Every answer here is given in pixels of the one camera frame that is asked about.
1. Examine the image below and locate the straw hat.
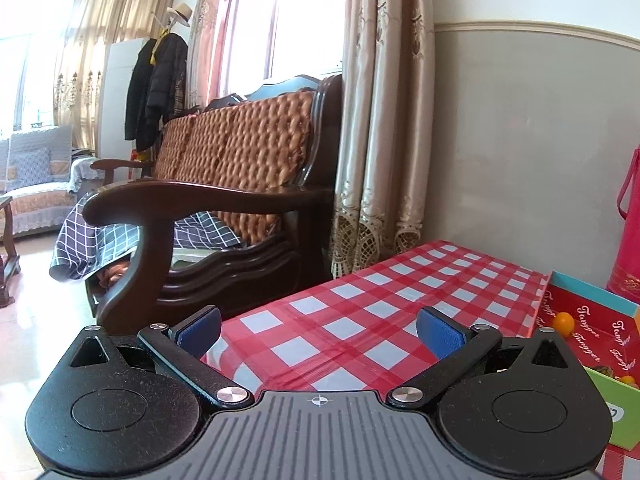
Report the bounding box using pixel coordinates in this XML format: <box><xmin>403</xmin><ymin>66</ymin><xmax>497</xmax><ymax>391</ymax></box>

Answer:
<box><xmin>166</xmin><ymin>3</ymin><xmax>193</xmax><ymax>29</ymax></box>

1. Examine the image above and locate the beige lace curtain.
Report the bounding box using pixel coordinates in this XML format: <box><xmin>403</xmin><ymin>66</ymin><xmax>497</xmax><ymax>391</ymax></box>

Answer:
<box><xmin>329</xmin><ymin>0</ymin><xmax>437</xmax><ymax>281</ymax></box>

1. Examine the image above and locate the red checkered tablecloth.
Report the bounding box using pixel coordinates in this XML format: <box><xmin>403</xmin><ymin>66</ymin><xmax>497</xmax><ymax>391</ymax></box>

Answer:
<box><xmin>200</xmin><ymin>240</ymin><xmax>640</xmax><ymax>480</ymax></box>

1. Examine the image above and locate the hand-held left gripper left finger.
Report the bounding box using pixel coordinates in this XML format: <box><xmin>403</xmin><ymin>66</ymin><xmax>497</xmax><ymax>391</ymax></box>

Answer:
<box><xmin>67</xmin><ymin>305</ymin><xmax>256</xmax><ymax>408</ymax></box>

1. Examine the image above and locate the brown woven sofa cushion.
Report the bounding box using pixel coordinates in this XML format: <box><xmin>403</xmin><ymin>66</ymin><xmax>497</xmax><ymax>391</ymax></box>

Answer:
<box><xmin>151</xmin><ymin>89</ymin><xmax>321</xmax><ymax>251</ymax></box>

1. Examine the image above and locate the red thermos flask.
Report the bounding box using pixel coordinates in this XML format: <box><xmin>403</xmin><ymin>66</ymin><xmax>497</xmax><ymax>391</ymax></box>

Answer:
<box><xmin>606</xmin><ymin>144</ymin><xmax>640</xmax><ymax>306</ymax></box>

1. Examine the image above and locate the white cabinet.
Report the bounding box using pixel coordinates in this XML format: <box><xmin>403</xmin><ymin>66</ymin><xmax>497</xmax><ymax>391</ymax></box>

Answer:
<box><xmin>101</xmin><ymin>39</ymin><xmax>153</xmax><ymax>162</ymax></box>

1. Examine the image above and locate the grey covered sofa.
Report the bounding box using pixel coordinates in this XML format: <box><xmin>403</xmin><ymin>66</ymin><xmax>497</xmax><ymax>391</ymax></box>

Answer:
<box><xmin>0</xmin><ymin>125</ymin><xmax>99</xmax><ymax>239</ymax></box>

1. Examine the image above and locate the black puffer jacket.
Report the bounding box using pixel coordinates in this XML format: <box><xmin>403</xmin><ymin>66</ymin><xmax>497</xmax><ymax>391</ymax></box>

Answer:
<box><xmin>146</xmin><ymin>32</ymin><xmax>189</xmax><ymax>153</ymax></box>

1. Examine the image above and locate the colourful cardboard box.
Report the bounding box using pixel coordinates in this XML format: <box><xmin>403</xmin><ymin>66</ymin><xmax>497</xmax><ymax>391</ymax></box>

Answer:
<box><xmin>530</xmin><ymin>270</ymin><xmax>640</xmax><ymax>452</ymax></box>

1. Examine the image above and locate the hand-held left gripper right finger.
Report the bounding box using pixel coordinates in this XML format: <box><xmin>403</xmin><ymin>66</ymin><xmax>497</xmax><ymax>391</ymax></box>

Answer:
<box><xmin>385</xmin><ymin>305</ymin><xmax>573</xmax><ymax>408</ymax></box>

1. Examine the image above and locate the dark wooden coffee table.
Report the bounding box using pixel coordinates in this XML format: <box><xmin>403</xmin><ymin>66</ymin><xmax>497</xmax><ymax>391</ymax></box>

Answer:
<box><xmin>0</xmin><ymin>195</ymin><xmax>22</xmax><ymax>309</ymax></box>

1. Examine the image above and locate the beige patterned curtain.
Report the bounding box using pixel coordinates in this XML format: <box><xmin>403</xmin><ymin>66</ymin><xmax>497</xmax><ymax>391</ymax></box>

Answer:
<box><xmin>52</xmin><ymin>0</ymin><xmax>208</xmax><ymax>151</ymax></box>

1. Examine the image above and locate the long black coat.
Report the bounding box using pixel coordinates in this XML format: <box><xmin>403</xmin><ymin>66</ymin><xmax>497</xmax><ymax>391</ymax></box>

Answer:
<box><xmin>124</xmin><ymin>37</ymin><xmax>160</xmax><ymax>153</ymax></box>

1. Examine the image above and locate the pink curtain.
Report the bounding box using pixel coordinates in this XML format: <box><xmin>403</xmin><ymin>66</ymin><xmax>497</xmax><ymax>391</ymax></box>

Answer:
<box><xmin>186</xmin><ymin>0</ymin><xmax>237</xmax><ymax>111</ymax></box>

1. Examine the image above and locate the window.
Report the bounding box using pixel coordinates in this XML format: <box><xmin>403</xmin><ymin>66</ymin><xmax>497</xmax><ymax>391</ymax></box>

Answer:
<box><xmin>220</xmin><ymin>0</ymin><xmax>351</xmax><ymax>92</ymax></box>

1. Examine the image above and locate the grey patterned pillow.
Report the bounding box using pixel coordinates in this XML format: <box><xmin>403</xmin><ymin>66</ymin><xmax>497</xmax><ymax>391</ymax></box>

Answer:
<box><xmin>10</xmin><ymin>147</ymin><xmax>54</xmax><ymax>192</ymax></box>

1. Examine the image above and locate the blue plaid blanket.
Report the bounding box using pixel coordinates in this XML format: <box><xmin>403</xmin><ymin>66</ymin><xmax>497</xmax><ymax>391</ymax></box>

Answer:
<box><xmin>49</xmin><ymin>194</ymin><xmax>246</xmax><ymax>282</ymax></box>

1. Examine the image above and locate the dark wooden sofa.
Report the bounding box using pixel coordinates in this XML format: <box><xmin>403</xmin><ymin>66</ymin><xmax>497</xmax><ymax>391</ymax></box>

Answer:
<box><xmin>82</xmin><ymin>74</ymin><xmax>346</xmax><ymax>336</ymax></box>

